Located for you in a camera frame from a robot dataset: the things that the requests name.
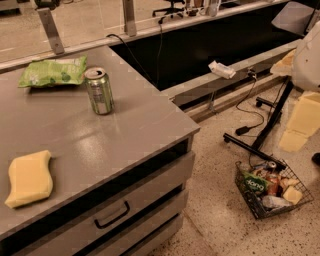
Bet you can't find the left metal railing post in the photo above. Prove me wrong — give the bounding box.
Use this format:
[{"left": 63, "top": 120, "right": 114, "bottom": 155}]
[{"left": 37, "top": 8, "right": 65, "bottom": 55}]

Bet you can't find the green snack bag in basket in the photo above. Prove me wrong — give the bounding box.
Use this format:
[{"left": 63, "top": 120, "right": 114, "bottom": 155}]
[{"left": 244, "top": 172, "right": 271, "bottom": 195}]

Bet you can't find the black stand base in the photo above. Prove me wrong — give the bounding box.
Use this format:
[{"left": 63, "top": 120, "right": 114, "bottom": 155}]
[{"left": 223, "top": 77, "right": 294, "bottom": 171}]

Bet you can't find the metal railing post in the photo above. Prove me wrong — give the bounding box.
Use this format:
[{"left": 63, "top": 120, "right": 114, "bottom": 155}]
[
  {"left": 37, "top": 8, "right": 65, "bottom": 55},
  {"left": 122, "top": 0, "right": 137, "bottom": 37}
]

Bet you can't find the green chip bag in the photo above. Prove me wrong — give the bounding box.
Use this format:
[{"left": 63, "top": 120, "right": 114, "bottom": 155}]
[{"left": 18, "top": 56, "right": 87, "bottom": 88}]

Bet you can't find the grey drawer cabinet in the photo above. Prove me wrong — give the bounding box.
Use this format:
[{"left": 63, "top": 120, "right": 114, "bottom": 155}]
[{"left": 0, "top": 46, "right": 199, "bottom": 256}]

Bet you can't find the green soda can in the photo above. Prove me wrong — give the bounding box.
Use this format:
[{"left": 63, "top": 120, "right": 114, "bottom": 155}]
[{"left": 84, "top": 67, "right": 114, "bottom": 115}]

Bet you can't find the yellow sponge in basket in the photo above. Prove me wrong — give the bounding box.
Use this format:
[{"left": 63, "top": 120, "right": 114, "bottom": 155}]
[{"left": 282, "top": 186, "right": 303, "bottom": 205}]

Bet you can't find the black wire basket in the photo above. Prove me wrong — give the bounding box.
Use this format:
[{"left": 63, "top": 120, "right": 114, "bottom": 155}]
[{"left": 235, "top": 161, "right": 313, "bottom": 219}]

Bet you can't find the black drawer handle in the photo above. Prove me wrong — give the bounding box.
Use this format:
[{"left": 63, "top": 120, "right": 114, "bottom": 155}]
[{"left": 93, "top": 200, "right": 131, "bottom": 230}]

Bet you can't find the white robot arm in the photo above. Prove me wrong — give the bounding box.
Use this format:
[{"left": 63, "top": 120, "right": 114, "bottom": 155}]
[{"left": 271, "top": 21, "right": 320, "bottom": 152}]

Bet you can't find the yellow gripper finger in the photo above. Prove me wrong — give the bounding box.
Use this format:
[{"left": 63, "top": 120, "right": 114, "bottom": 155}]
[
  {"left": 270, "top": 49, "right": 296, "bottom": 76},
  {"left": 279, "top": 92, "right": 320, "bottom": 152}
]

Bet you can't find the right metal railing post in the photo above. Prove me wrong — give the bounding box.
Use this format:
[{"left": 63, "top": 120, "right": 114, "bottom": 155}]
[{"left": 122, "top": 0, "right": 137, "bottom": 37}]

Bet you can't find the black office chair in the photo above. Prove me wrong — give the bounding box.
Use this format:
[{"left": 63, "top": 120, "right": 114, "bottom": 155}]
[{"left": 152, "top": 0, "right": 185, "bottom": 17}]

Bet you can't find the black power cable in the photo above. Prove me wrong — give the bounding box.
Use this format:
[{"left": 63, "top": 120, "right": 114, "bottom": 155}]
[{"left": 105, "top": 22, "right": 164, "bottom": 88}]

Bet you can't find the red can in basket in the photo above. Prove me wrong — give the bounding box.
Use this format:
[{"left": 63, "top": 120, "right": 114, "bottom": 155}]
[{"left": 267, "top": 173, "right": 280, "bottom": 196}]

